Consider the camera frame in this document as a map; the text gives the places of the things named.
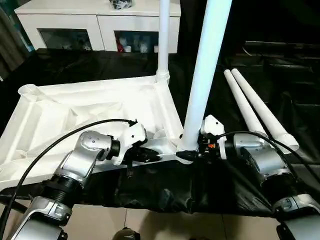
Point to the black work mat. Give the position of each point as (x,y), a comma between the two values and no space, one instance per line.
(162,190)

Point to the white plastic table leg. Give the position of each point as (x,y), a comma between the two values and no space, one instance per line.
(205,62)
(163,37)
(265,107)
(242,102)

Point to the dark robot body part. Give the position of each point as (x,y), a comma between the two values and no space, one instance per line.
(126,235)

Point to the black folding table frame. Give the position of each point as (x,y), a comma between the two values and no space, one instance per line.
(15,203)

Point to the long black metal bar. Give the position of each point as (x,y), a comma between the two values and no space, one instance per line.
(282,45)

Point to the beige curtain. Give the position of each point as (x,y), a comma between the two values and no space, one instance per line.
(10,45)

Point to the white cabinet with glass doors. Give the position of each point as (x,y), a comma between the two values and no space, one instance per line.
(75,22)

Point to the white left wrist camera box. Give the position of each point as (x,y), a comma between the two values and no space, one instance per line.
(132,135)

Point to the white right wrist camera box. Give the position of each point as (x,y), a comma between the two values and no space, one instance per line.
(211,125)

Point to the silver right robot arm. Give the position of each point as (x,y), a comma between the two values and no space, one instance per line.
(265,160)

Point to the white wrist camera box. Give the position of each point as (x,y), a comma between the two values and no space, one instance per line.
(211,125)
(132,135)

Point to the white plastic table top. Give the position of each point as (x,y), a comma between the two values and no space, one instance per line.
(75,105)

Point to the red bottle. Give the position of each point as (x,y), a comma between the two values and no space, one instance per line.
(121,46)

